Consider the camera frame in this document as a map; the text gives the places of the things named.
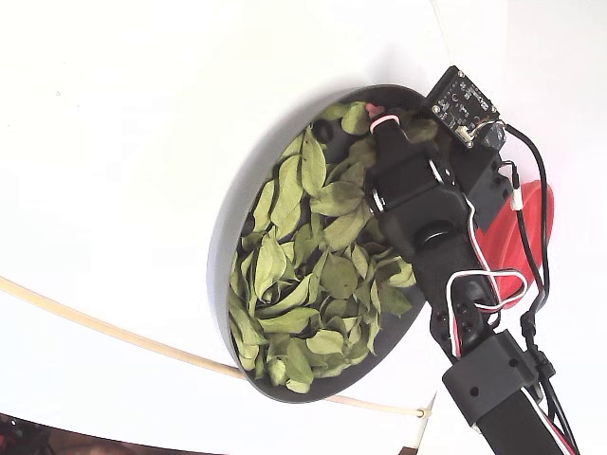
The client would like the red white servo wire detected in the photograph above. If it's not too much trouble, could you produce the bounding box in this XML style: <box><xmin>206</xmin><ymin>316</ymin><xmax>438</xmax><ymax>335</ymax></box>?
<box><xmin>447</xmin><ymin>198</ymin><xmax>578</xmax><ymax>455</ymax></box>

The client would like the dark blueberry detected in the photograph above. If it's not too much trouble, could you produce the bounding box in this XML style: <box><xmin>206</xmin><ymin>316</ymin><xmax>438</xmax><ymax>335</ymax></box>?
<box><xmin>311</xmin><ymin>118</ymin><xmax>336</xmax><ymax>142</ymax></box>

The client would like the long thin wooden rod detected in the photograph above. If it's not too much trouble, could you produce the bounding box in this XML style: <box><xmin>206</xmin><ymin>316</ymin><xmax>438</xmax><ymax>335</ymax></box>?
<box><xmin>0</xmin><ymin>276</ymin><xmax>427</xmax><ymax>419</ymax></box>

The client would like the red collapsible silicone cup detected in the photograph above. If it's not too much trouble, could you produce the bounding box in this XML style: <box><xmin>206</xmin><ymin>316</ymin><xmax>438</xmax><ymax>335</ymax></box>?
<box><xmin>473</xmin><ymin>179</ymin><xmax>555</xmax><ymax>312</ymax></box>

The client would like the black camera cable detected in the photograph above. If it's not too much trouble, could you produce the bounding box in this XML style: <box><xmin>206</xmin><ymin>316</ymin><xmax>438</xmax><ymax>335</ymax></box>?
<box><xmin>502</xmin><ymin>122</ymin><xmax>582</xmax><ymax>455</ymax></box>

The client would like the black gripper camera module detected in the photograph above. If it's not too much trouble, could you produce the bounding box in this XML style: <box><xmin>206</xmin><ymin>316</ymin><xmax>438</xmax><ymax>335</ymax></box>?
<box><xmin>423</xmin><ymin>65</ymin><xmax>518</xmax><ymax>233</ymax></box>

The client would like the dark grey shallow bowl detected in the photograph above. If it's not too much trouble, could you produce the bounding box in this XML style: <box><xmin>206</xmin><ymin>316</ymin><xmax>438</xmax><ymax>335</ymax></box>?
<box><xmin>207</xmin><ymin>83</ymin><xmax>460</xmax><ymax>404</ymax></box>

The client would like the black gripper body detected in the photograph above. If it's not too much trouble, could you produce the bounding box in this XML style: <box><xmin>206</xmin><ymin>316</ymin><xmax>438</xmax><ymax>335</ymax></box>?
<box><xmin>363</xmin><ymin>140</ymin><xmax>469</xmax><ymax>229</ymax></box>

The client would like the gripper finger with pink tip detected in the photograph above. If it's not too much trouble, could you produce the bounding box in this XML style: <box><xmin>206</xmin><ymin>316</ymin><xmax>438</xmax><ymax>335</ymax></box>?
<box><xmin>364</xmin><ymin>101</ymin><xmax>413</xmax><ymax>160</ymax></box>

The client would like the pile of green dried leaves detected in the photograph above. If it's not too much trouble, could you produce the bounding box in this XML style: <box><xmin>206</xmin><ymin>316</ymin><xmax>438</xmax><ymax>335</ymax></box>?
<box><xmin>228</xmin><ymin>100</ymin><xmax>442</xmax><ymax>394</ymax></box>

